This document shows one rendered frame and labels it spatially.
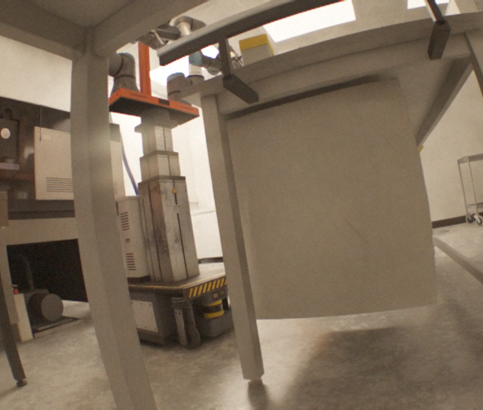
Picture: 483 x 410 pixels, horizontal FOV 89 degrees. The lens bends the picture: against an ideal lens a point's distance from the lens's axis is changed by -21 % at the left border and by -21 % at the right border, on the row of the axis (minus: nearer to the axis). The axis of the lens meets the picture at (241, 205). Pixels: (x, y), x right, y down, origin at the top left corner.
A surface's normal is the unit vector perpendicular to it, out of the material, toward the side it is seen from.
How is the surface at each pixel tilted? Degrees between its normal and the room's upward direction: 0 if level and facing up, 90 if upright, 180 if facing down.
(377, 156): 90
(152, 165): 90
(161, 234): 90
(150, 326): 90
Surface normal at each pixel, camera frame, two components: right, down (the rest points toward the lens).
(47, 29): 0.89, -0.16
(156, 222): -0.57, 0.04
